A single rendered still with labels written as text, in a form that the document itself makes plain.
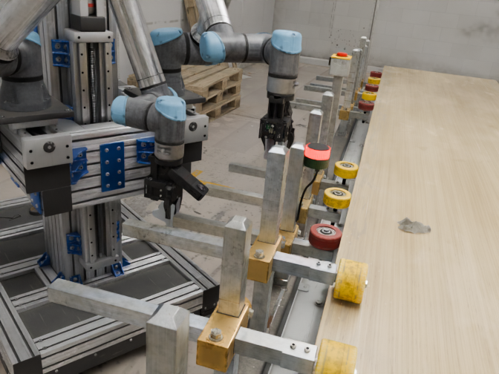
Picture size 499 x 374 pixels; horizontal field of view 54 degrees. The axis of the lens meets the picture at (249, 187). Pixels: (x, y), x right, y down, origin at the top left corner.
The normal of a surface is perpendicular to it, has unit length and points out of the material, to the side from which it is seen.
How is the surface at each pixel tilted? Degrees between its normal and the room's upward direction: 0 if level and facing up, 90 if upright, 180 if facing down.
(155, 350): 90
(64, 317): 0
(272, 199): 90
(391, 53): 90
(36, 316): 0
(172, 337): 90
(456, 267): 0
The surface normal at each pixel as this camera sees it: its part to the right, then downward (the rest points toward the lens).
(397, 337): 0.08, -0.91
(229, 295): -0.28, 0.36
